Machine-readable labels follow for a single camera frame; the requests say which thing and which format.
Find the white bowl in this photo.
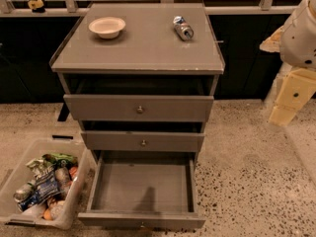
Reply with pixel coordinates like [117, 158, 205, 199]
[89, 17, 125, 40]

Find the clear plastic bin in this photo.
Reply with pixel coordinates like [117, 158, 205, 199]
[0, 138, 89, 229]

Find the orange fruit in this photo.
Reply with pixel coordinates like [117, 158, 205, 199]
[43, 208, 53, 220]

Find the silver can in bin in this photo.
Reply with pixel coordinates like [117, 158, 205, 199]
[13, 180, 36, 202]

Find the grey middle drawer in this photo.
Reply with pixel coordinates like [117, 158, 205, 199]
[81, 121, 204, 152]

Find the crushed silver can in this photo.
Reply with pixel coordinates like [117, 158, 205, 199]
[173, 16, 194, 41]

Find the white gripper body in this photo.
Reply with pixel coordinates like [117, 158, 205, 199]
[279, 0, 316, 69]

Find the grey bottom drawer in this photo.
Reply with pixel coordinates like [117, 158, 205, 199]
[78, 151, 205, 230]

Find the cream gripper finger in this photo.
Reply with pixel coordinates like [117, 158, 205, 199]
[269, 68, 316, 126]
[259, 27, 283, 52]

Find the yellow black toy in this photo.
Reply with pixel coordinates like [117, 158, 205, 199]
[28, 0, 45, 13]

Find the metal railing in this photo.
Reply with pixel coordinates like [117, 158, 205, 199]
[0, 0, 316, 18]

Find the grey drawer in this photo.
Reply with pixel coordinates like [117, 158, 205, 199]
[81, 121, 204, 152]
[63, 74, 215, 122]
[78, 151, 205, 230]

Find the grey top drawer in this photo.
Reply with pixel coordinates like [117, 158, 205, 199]
[63, 74, 215, 122]

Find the blue snack bag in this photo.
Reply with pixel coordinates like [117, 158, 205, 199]
[35, 171, 59, 203]

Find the grey drawer cabinet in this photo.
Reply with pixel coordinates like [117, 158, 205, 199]
[48, 2, 226, 165]

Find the green snack bag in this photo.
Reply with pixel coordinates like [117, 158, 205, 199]
[42, 153, 78, 169]

